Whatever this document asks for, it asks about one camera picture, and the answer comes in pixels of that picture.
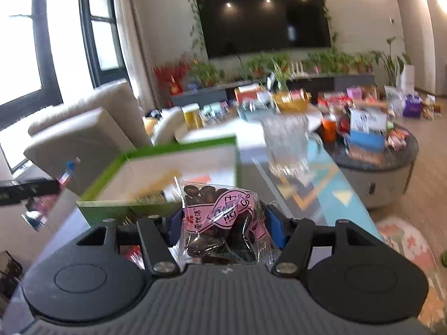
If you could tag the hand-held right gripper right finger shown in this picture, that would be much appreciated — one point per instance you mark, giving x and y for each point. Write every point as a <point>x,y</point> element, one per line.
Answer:
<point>277,226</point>

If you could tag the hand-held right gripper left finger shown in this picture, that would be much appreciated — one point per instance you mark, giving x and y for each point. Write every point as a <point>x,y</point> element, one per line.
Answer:
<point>174,228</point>

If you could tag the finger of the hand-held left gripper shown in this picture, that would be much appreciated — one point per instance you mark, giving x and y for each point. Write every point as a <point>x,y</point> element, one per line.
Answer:
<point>42,189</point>

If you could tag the pink label dark snack packet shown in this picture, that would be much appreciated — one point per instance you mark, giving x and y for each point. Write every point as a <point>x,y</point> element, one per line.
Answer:
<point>223,213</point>

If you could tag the green cardboard box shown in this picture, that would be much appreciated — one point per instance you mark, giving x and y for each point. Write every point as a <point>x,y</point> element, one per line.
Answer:
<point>104,211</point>

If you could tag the brown stick snack packet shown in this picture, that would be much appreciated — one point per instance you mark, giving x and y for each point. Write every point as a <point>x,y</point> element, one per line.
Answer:
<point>153,188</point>

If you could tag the red clear snack packet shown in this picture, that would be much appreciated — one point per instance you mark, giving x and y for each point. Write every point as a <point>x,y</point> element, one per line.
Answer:
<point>132,255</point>

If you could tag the beige sofa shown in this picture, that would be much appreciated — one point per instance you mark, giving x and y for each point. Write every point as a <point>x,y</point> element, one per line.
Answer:
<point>87,129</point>

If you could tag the clear glass mug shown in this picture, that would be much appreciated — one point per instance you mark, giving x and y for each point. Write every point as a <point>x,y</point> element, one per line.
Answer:
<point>286,146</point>

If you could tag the white round table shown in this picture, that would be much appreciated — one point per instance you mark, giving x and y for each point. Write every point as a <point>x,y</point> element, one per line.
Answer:
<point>216,133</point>

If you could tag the orange mug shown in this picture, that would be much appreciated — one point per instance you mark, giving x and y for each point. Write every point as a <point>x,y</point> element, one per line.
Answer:
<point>329,131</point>

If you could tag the yellow can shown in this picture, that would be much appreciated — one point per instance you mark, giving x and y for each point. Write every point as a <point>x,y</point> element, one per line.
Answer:
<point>192,117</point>

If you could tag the dark round coffee table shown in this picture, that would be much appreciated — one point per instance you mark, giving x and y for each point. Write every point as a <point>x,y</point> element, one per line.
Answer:
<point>384,181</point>

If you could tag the grey blue basket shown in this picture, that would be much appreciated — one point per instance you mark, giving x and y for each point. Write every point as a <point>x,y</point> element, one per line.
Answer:
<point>256,111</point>

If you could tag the yellow woven basket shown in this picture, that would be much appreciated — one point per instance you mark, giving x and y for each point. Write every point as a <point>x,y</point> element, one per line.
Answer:
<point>291,104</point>

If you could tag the blue white carton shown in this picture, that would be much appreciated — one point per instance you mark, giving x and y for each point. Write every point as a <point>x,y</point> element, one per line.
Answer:
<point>366,139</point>

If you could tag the orange box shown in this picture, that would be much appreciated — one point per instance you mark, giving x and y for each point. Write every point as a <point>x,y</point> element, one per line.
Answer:
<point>248,95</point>

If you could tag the grey television cabinet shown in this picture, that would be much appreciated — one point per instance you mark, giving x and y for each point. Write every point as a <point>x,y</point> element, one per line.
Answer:
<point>206,96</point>

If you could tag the floral rug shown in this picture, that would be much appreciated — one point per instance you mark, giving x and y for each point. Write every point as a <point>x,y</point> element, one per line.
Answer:
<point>412,251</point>

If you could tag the black framed window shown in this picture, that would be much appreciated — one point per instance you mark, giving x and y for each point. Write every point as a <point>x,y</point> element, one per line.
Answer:
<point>45,42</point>
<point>83,24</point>

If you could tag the red candy packets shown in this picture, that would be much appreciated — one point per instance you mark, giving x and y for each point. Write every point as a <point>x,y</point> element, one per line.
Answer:
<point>397,139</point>

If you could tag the spider plant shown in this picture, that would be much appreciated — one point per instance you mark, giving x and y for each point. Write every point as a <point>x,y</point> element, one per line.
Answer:
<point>279,76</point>

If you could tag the pink gift box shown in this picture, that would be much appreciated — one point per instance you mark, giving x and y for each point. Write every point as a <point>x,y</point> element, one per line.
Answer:
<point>354,93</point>

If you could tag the red flower arrangement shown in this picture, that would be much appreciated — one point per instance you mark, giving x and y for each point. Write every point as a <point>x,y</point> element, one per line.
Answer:
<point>171,73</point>

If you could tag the green potted plant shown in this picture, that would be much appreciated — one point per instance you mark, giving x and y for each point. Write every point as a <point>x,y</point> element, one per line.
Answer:
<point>206,73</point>
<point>265,63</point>
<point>362,62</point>
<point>328,61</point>

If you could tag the green round object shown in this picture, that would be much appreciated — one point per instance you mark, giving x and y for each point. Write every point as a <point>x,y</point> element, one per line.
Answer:
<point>444,259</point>

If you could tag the white plastic bag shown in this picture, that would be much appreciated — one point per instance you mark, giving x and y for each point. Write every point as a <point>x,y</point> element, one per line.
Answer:
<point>394,99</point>

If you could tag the purple gift bag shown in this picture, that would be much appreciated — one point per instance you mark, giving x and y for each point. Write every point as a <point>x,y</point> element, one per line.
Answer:
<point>412,106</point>

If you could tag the beige curtain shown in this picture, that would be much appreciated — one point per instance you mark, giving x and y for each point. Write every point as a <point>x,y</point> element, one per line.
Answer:
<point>129,24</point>

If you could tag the tall leafy potted plant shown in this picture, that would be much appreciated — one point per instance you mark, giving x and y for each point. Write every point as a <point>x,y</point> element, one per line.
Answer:
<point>391,66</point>

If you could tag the white air purifier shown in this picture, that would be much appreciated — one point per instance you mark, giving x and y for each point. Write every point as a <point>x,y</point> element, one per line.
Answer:
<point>407,78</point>

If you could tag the wall television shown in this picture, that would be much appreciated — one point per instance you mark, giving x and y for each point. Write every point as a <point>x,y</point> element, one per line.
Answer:
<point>262,21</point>

